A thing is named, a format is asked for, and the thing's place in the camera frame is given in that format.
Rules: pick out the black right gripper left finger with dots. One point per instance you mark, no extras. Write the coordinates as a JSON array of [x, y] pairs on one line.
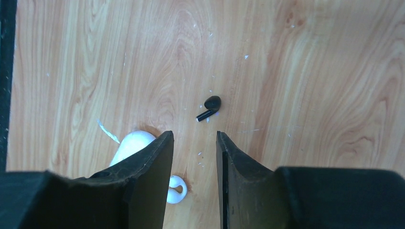
[[129, 195]]

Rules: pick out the black earbud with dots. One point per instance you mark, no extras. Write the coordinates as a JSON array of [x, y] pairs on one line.
[[212, 104]]

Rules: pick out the white oval charging case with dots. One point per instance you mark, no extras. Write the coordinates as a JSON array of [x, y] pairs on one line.
[[131, 144]]

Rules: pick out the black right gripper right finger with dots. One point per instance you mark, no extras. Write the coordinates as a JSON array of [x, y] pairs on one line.
[[252, 196]]

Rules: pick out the white ear-hook earbud near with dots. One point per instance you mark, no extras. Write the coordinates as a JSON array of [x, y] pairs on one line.
[[177, 190]]

